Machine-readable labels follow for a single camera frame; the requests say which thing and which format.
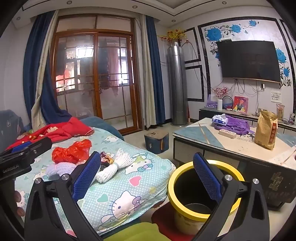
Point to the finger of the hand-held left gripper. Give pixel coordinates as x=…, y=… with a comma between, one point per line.
x=37, y=150
x=22, y=145

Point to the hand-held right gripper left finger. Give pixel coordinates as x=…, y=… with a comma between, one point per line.
x=86, y=176

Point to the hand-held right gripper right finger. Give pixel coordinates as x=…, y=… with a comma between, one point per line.
x=207, y=178

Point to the dark brown candy wrapper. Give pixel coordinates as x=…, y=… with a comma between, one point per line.
x=106, y=160

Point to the pale purple foam net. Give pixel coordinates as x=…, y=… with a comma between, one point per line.
x=57, y=168

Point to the white foam fruit net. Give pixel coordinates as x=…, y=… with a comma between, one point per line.
x=113, y=166

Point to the red plastic bag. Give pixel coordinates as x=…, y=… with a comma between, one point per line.
x=69, y=153

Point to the yellow-rimmed trash bin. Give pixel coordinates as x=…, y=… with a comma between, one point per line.
x=185, y=223

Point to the person's left hand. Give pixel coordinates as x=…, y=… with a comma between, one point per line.
x=18, y=198

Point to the grey-blue bag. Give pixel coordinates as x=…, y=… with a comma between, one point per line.
x=7, y=122

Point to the red floral blanket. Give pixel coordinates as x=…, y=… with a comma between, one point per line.
x=64, y=129

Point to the beige curtain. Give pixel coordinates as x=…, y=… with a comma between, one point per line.
x=146, y=81
x=37, y=113

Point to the marble coffee table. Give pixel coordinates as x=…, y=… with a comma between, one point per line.
x=231, y=148

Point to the cartoon cat print bedsheet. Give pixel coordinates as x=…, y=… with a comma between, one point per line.
x=129, y=180

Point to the beige power strip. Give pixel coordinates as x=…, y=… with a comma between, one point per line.
x=227, y=133

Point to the white tissue pack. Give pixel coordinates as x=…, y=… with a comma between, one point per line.
x=218, y=119

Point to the red floor mat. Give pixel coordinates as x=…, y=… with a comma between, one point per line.
x=161, y=220

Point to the blue storage stool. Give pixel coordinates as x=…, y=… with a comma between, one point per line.
x=156, y=143

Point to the purple cloth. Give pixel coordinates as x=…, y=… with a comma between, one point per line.
x=238, y=125

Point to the television stand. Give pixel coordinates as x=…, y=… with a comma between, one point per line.
x=205, y=113

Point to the white vase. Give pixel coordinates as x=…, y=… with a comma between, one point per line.
x=219, y=105

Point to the brown paper bag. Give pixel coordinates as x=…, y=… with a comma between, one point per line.
x=264, y=132

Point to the purple box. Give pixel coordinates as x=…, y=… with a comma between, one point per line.
x=211, y=103

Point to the colourful picture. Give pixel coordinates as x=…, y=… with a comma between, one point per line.
x=240, y=104

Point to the red flower branches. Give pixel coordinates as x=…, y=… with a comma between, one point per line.
x=220, y=92

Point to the blue curtain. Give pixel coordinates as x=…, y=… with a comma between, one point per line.
x=156, y=81
x=32, y=58

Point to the silver tower air conditioner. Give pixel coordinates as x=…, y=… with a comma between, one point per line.
x=177, y=88

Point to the clear snack packet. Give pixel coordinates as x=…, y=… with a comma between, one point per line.
x=280, y=111

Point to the wooden glass sliding door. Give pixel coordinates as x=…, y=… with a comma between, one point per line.
x=96, y=69

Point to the yellow artificial flowers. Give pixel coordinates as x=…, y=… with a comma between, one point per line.
x=175, y=34

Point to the round sand art frame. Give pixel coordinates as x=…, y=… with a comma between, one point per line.
x=227, y=104

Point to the white wall note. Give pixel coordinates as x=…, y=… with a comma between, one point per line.
x=276, y=96

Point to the white wall charger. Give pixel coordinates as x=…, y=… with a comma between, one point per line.
x=262, y=86

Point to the black wall television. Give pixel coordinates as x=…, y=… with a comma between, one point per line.
x=247, y=60

